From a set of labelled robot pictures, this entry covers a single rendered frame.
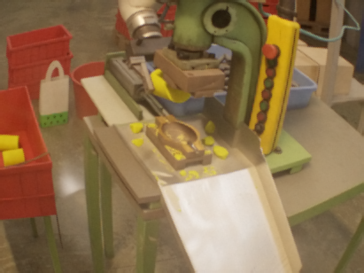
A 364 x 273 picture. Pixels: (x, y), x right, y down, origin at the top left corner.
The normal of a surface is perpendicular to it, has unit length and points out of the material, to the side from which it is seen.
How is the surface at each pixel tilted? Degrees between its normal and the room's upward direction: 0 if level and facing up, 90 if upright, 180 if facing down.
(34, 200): 90
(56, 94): 85
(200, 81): 90
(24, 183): 90
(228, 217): 30
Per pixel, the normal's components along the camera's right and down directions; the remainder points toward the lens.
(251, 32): 0.46, 0.48
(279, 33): -0.62, 0.22
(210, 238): 0.33, -0.51
